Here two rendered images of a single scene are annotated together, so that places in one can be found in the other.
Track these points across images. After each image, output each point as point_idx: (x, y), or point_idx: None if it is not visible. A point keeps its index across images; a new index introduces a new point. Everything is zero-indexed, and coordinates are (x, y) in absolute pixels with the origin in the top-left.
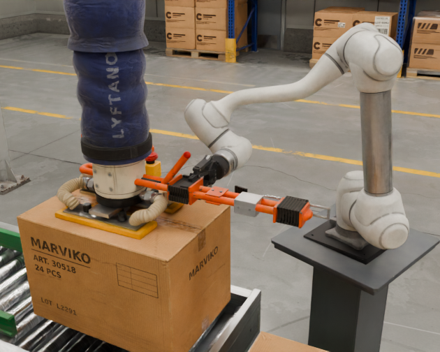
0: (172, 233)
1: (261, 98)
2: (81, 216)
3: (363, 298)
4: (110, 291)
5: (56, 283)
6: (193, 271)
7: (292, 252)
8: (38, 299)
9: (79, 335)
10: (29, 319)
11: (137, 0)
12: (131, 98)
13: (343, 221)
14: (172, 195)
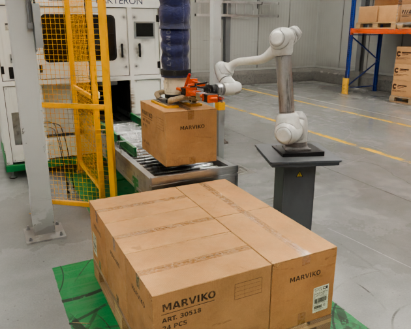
0: (179, 109)
1: (244, 61)
2: (156, 100)
3: (287, 182)
4: (155, 130)
5: (146, 130)
6: (183, 126)
7: (258, 149)
8: (143, 140)
9: None
10: (145, 155)
11: (181, 9)
12: (175, 49)
13: None
14: (181, 92)
